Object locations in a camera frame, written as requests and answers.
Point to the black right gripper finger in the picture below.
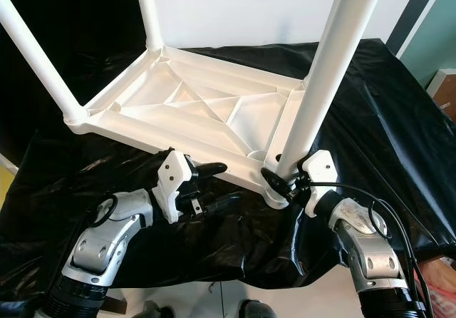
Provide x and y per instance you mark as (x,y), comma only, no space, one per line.
(276,180)

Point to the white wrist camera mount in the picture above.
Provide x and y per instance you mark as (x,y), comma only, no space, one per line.
(319,165)
(174,179)

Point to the black plastic table cover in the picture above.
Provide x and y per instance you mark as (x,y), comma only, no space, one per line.
(392,132)

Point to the yellow waste bin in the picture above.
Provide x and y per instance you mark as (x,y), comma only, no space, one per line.
(4,177)

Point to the pink shopping bag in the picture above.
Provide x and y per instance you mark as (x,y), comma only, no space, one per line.
(442,286)

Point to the white plastic table leg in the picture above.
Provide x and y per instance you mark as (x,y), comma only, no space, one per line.
(43,61)
(335,68)
(148,11)

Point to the brown wooden cabinet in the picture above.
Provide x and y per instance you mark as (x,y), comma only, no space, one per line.
(443,93)

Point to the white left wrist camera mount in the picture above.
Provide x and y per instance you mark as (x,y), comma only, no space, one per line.
(174,179)

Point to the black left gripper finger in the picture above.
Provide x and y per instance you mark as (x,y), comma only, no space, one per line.
(211,170)
(221,202)

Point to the black door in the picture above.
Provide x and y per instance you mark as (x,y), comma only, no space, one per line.
(85,33)

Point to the grey right robot foot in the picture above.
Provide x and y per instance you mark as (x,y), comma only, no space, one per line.
(258,310)

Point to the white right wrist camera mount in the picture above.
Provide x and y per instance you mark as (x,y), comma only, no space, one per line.
(319,165)

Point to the white plastic table top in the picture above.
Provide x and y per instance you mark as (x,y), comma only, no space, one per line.
(157,125)

